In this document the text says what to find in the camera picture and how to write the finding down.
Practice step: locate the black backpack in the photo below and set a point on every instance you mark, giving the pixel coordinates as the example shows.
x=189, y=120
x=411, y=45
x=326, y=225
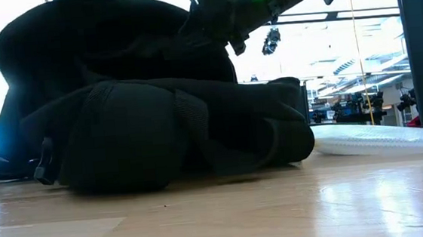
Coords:
x=122, y=133

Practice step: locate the white mesh pouch yellow zipper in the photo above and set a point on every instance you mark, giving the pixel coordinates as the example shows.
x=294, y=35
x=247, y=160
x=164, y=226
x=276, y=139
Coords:
x=379, y=139

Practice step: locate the small background robot arm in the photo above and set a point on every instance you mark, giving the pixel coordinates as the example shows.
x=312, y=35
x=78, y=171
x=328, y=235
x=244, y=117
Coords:
x=407, y=101

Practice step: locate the narrow black background panel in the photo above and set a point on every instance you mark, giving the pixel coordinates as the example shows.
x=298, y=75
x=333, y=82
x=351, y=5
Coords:
x=305, y=103

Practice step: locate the large background robot station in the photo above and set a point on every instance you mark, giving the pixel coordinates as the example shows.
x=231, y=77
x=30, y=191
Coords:
x=351, y=111

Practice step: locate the red background object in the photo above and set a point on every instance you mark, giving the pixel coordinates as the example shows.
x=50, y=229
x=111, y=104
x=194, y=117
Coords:
x=416, y=122

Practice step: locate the black overhead camera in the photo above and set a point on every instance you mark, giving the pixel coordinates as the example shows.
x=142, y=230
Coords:
x=271, y=42

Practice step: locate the black overhead frame beam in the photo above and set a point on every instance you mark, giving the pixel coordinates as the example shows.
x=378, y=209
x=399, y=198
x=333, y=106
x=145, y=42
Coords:
x=339, y=14

